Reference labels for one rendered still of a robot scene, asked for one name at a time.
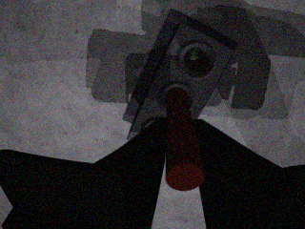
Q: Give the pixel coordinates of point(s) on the dark red cylinder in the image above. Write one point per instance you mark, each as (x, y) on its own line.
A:
(183, 165)

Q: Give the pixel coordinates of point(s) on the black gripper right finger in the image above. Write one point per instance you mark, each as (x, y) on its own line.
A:
(241, 189)

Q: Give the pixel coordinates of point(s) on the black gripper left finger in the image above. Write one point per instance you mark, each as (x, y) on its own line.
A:
(116, 192)

